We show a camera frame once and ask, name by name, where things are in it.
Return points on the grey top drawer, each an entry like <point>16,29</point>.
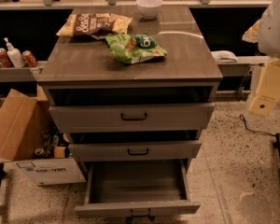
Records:
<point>131,118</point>

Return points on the brown yellow chip bag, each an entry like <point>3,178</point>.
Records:
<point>95,25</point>

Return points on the grey middle drawer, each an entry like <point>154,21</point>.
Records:
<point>137,151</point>

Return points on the open cardboard box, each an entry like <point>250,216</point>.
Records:
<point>29,140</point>

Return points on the grey drawer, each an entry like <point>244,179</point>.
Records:
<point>137,151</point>
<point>131,118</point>
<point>137,189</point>

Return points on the red soda can left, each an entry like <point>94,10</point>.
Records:
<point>4,59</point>

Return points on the folded white cloth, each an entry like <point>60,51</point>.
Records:
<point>224,56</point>

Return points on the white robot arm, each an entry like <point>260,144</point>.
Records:
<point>266,31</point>

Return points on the grey wooden drawer cabinet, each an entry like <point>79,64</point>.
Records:
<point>82,72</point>

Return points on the grey bottom drawer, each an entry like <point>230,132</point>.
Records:
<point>137,189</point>

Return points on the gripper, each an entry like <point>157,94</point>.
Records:
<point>274,32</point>

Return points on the red soda can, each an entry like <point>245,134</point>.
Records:
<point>29,58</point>
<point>4,59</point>

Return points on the green chip bag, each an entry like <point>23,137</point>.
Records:
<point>131,49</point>

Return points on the white bowl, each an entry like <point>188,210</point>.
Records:
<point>149,8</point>

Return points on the red soda can right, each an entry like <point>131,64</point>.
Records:
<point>29,58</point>

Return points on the white pump bottle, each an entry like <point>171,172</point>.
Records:
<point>14,55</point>

